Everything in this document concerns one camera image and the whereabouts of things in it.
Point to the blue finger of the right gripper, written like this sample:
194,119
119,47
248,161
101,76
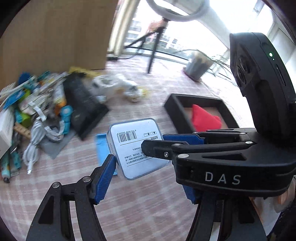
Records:
160,149
191,139

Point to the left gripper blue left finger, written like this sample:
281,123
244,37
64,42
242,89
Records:
103,178

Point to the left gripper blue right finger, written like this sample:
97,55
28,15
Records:
192,194

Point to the red fabric pouch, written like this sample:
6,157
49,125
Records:
203,121

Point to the blue phone stand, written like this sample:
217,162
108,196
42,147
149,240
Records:
102,148

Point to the white blue tin box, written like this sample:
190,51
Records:
124,141

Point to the wooden clothespin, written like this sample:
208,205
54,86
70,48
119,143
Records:
22,130

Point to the person right hand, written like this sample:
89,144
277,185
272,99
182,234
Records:
283,201

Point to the black tray box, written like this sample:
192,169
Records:
191,113

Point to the potted spider plant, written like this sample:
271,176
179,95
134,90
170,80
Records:
199,63

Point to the black flat package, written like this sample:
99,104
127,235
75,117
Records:
87,110

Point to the orange snack sachet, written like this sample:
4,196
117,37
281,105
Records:
59,98

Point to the white round device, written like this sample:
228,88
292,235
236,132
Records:
104,85

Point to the yellow long sachet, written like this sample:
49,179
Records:
88,73

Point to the teal hand cream tube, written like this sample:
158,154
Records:
5,167

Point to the white cardboard box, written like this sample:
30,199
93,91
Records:
7,122

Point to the blue round puff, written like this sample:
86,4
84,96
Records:
23,77

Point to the large wooden board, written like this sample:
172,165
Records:
37,36

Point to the white ring light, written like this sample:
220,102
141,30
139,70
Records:
180,11

